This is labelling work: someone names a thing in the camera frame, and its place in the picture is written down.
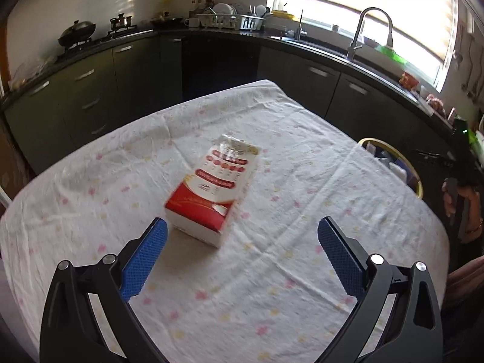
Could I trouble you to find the black gas stove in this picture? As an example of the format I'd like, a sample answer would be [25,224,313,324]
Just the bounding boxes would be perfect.
[57,13,139,51]

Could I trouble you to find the person's right hand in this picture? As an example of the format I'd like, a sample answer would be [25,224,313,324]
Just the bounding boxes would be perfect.
[442,178,484,243]

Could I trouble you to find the person's right forearm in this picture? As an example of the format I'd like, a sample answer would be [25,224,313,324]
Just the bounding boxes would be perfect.
[446,255,484,311]

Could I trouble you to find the red and white carton box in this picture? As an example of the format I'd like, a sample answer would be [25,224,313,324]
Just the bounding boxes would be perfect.
[164,134,262,248]

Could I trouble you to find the dark lidded pan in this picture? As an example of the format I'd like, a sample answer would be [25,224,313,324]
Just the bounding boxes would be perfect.
[151,13,184,27]

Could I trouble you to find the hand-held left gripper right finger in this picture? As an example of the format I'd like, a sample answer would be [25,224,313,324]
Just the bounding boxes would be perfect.
[317,216,443,363]

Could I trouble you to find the white dish rack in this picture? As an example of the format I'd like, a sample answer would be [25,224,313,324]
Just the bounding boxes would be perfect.
[195,13,265,31]

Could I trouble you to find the blue bin with yellow rim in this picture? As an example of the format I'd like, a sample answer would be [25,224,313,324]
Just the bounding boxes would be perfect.
[357,138,424,199]

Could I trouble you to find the tall chrome gooseneck faucet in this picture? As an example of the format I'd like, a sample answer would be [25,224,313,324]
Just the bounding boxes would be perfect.
[347,7,394,61]

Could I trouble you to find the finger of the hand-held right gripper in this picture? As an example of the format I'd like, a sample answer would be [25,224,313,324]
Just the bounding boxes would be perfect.
[412,148,460,169]

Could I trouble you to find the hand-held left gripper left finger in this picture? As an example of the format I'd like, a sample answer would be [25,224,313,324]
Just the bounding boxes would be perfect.
[40,217,169,363]

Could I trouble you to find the small chrome faucet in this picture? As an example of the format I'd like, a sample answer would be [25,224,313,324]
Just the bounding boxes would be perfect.
[297,8,309,42]

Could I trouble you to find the black kitchen countertop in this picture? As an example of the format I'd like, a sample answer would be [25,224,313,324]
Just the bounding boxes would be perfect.
[0,25,469,137]

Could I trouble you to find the dark kitchen base cabinets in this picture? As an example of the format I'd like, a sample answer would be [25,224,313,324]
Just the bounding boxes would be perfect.
[0,34,466,182]

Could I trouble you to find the black wok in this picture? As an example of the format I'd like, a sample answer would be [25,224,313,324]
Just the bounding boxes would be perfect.
[57,20,97,48]

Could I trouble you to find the green plastic item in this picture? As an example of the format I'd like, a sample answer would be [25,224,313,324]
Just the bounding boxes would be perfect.
[380,45,407,64]

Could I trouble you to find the white floral tablecloth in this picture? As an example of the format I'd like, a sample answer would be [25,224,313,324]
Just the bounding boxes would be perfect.
[0,79,450,363]

